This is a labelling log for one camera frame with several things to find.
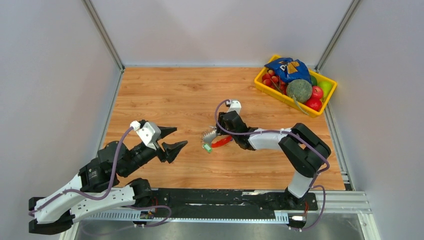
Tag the green round melon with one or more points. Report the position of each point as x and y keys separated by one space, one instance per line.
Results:
x=299 y=90

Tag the dark green fruit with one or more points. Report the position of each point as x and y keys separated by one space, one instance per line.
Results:
x=313 y=80

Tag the blue chips bag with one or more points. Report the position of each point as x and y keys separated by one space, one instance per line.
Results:
x=288 y=69

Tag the light green apple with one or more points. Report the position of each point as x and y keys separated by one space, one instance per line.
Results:
x=326 y=87

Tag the yellow plastic bin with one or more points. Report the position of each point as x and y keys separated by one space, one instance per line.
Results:
x=291 y=102

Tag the white slotted cable duct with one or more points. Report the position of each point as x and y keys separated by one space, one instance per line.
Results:
x=136 y=216

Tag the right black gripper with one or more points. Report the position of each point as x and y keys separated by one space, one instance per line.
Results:
x=220 y=119

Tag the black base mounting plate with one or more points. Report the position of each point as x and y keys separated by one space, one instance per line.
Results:
x=223 y=203

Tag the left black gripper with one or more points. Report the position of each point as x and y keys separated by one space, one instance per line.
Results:
x=172 y=150

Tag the aluminium frame rail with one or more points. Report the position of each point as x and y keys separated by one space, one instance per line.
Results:
x=335 y=202

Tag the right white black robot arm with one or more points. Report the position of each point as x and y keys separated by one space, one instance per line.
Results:
x=306 y=152

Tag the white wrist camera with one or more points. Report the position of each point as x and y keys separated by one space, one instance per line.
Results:
x=233 y=105
x=144 y=130

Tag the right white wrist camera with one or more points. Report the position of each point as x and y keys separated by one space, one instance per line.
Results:
x=233 y=105

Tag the red cherry tomatoes bunch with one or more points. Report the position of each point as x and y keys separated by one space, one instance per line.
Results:
x=272 y=80

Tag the red apple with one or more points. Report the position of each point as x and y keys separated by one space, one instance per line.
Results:
x=314 y=104
x=317 y=93

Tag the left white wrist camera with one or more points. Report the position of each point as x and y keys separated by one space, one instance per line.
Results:
x=144 y=130

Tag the red apple upper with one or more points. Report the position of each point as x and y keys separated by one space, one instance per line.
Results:
x=317 y=93

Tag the red apple lower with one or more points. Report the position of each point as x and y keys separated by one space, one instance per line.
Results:
x=314 y=104

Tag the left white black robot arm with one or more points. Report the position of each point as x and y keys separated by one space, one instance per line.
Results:
x=95 y=188

